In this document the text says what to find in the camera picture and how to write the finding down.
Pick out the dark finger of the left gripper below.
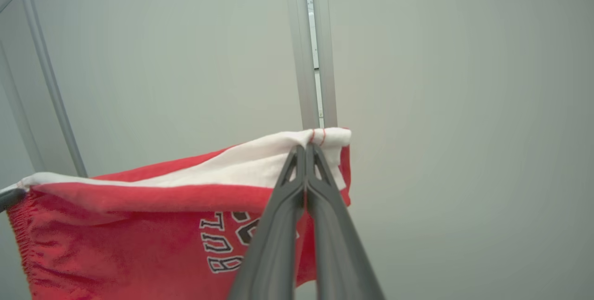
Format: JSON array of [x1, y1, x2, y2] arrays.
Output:
[[0, 188, 27, 212]]

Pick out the thin grey metal pole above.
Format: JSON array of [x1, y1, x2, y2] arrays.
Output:
[[14, 0, 89, 178]]

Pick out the grey metal frame post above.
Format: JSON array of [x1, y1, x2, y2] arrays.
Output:
[[309, 0, 338, 129], [283, 0, 321, 130]]

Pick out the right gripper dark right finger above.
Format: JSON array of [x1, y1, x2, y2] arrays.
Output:
[[306, 145, 386, 300]]

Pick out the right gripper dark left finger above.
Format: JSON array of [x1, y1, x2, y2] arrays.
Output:
[[227, 146, 307, 300]]

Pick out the red shorts with white hem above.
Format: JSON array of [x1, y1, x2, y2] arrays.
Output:
[[7, 128, 352, 300]]

